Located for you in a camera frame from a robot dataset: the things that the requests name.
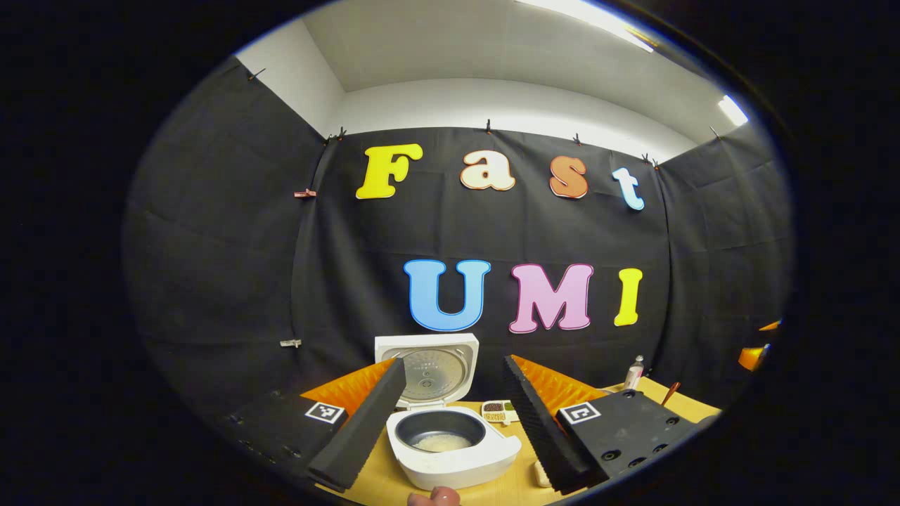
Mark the white rice cooker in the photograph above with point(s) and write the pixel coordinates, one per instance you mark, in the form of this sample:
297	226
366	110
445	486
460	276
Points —
464	469

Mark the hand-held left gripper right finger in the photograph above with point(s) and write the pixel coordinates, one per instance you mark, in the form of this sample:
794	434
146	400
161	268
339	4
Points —
541	429

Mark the black backdrop cloth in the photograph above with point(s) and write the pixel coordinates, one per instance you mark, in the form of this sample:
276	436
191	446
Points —
211	246

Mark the short ceiling light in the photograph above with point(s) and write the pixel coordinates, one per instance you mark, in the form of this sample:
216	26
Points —
733	110

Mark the small clear bottle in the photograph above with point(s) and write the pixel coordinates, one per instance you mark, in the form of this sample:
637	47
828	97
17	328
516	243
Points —
633	374

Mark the pink clothes peg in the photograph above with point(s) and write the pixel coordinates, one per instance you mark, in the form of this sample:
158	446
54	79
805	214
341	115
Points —
305	193

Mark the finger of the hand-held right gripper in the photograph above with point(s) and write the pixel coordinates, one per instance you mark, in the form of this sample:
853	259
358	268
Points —
752	358
771	326

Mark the long ceiling light strip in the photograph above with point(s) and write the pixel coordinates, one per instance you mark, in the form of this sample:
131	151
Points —
590	24

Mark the white rice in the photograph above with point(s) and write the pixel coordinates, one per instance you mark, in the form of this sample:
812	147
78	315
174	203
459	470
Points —
441	443

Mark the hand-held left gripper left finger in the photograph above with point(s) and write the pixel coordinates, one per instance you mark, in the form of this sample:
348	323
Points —
365	429

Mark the brown wooden spoon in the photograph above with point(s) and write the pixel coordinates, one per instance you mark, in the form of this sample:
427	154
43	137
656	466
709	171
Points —
671	393

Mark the white divided bean tray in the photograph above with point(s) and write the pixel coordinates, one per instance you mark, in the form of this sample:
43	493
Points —
492	416

